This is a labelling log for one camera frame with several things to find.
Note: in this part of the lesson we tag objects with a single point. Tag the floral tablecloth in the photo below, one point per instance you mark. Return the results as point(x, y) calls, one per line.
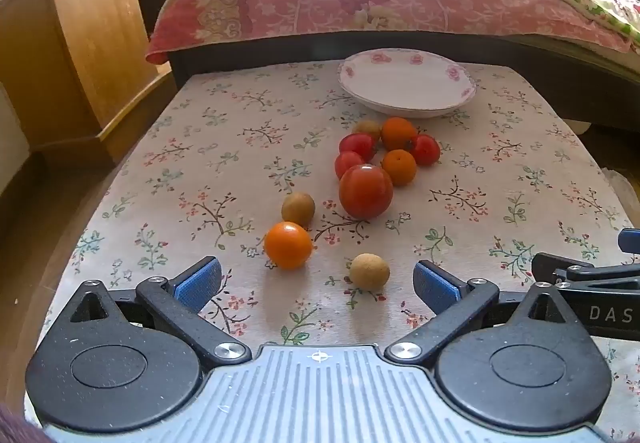
point(200, 173)

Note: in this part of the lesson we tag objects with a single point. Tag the small mandarin orange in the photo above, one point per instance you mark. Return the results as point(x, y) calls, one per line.
point(400, 168)

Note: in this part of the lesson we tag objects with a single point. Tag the brown longan fruit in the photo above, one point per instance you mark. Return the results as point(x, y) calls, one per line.
point(298, 208)
point(367, 126)
point(369, 271)

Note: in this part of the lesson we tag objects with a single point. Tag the medium mandarin orange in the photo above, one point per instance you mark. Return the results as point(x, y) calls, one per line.
point(288, 245)

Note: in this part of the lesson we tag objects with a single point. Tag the maroon fuzzy clothing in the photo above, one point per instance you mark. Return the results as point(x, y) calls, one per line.
point(15, 425)

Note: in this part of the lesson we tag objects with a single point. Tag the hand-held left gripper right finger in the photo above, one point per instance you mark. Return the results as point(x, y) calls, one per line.
point(435, 287)

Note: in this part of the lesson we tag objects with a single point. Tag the white plate with pink flowers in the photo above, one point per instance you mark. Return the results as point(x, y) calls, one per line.
point(407, 83)

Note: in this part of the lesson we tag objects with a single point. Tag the pink floral blanket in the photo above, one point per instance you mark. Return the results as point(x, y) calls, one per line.
point(325, 3)

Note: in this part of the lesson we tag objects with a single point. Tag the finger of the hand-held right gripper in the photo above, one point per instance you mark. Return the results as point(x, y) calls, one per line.
point(631, 240)
point(575, 268)

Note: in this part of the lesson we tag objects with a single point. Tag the wooden cabinet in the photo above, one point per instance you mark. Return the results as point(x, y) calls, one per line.
point(85, 48)

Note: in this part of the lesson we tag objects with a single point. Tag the large mandarin orange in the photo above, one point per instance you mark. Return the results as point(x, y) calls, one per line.
point(398, 133)

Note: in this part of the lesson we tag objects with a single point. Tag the small red tomato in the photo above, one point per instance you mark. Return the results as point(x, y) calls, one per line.
point(426, 150)
point(346, 165)
point(358, 146)

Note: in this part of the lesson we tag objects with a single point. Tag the dark bed frame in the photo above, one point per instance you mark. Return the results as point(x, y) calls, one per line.
point(250, 55)

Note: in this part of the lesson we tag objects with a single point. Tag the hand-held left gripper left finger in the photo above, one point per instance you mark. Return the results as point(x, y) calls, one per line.
point(197, 282)

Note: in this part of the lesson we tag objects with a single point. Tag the large red tomato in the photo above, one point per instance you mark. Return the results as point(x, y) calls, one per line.
point(365, 193)

